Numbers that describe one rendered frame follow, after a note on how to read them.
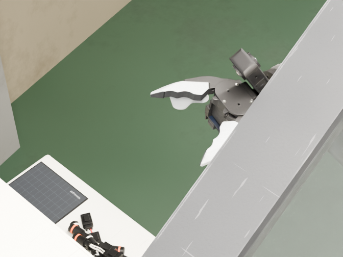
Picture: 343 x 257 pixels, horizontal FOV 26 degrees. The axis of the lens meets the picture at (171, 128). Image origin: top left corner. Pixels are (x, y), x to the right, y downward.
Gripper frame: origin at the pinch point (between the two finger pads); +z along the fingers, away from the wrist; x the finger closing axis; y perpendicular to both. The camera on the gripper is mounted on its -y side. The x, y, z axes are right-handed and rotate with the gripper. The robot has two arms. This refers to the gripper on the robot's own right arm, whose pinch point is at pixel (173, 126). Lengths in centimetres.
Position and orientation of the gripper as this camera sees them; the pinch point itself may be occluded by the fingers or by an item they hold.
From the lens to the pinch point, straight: 112.1
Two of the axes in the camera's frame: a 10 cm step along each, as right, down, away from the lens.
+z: -8.6, 3.7, -3.5
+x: -5.1, -7.1, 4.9
